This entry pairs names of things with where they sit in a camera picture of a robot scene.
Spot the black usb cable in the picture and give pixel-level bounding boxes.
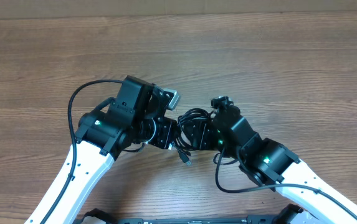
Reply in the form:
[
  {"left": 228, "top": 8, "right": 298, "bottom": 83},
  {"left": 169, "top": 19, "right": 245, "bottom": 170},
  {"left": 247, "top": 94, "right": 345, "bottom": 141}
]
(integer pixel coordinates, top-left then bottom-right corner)
[{"left": 170, "top": 108, "right": 215, "bottom": 167}]

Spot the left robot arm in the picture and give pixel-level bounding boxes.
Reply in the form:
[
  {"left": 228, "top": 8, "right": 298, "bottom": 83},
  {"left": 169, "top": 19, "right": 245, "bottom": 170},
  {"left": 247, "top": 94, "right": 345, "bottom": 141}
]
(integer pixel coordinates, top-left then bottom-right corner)
[{"left": 26, "top": 76, "right": 180, "bottom": 223}]

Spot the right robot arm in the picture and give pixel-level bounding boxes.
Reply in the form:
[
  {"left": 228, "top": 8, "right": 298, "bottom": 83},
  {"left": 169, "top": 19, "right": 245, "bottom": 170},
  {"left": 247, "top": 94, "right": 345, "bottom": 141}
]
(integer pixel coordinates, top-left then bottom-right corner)
[{"left": 185, "top": 103, "right": 357, "bottom": 223}]

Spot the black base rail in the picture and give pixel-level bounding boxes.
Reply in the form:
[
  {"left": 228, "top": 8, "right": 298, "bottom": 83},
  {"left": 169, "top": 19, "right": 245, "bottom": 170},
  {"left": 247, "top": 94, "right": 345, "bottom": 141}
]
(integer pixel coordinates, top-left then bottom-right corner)
[{"left": 116, "top": 215, "right": 276, "bottom": 224}]

